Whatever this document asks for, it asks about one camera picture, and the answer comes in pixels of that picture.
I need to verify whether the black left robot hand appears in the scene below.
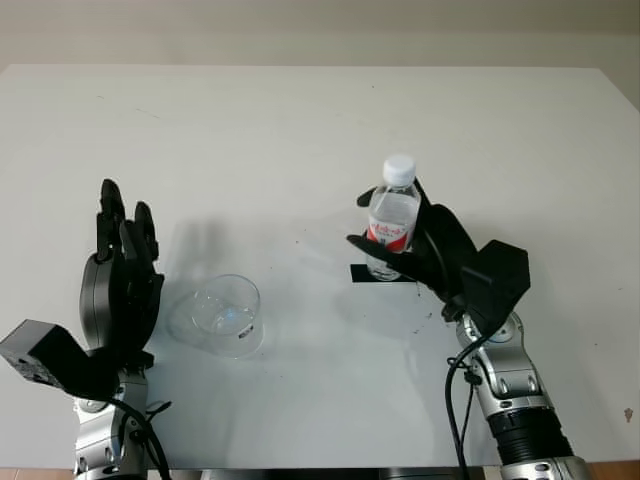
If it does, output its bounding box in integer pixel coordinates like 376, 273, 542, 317
78, 178, 167, 372

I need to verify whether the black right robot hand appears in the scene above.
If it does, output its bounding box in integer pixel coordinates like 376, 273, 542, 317
347, 174, 481, 322

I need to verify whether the clear plastic water bottle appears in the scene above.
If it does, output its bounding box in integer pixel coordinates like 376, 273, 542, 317
366, 154, 422, 283

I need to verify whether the clear glass cup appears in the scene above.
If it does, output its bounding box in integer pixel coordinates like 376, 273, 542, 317
166, 272, 264, 360

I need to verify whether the black tape strip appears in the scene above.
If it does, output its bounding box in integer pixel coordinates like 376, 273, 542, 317
349, 264, 419, 286

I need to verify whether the dark robot torso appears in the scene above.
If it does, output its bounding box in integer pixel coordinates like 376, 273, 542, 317
199, 466, 484, 480

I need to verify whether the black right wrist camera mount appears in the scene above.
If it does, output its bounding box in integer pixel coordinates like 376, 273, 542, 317
459, 239, 532, 337

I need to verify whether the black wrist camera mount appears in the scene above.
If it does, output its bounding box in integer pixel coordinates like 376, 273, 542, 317
459, 239, 532, 337
0, 319, 122, 402

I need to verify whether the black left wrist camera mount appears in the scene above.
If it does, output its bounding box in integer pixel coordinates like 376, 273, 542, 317
0, 319, 122, 402

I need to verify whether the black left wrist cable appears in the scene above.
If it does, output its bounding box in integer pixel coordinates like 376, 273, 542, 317
111, 397, 174, 480

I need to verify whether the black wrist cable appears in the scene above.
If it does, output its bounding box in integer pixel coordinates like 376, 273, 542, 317
111, 397, 174, 480
422, 227, 490, 480

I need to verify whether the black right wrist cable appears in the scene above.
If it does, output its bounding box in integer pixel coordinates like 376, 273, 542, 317
422, 227, 490, 480

